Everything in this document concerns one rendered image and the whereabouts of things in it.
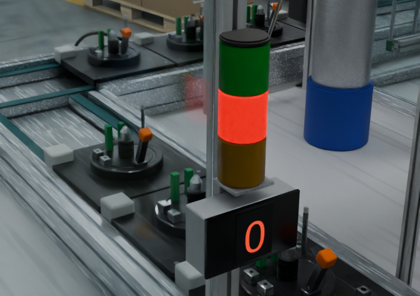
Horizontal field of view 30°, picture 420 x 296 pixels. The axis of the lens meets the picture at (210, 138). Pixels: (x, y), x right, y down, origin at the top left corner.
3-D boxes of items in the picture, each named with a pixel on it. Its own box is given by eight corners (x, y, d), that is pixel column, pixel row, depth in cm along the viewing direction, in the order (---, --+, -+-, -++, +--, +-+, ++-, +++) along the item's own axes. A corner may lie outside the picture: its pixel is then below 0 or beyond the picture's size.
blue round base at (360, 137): (381, 142, 189) (388, 83, 183) (333, 157, 181) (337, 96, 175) (337, 121, 200) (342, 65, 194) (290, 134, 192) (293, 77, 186)
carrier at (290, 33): (315, 41, 233) (318, 0, 228) (250, 55, 221) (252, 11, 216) (265, 22, 252) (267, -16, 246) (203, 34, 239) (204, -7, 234)
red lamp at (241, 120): (276, 137, 80) (279, 92, 78) (236, 148, 77) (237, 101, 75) (247, 120, 83) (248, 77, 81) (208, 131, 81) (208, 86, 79)
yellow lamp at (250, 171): (274, 180, 82) (276, 137, 80) (235, 193, 79) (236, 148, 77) (245, 163, 85) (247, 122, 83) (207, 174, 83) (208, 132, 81)
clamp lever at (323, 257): (320, 291, 109) (338, 257, 104) (309, 295, 108) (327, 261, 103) (305, 271, 111) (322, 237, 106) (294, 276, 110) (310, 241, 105)
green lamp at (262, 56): (279, 90, 78) (280, 43, 76) (237, 100, 75) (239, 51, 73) (249, 76, 81) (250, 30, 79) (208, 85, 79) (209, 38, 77)
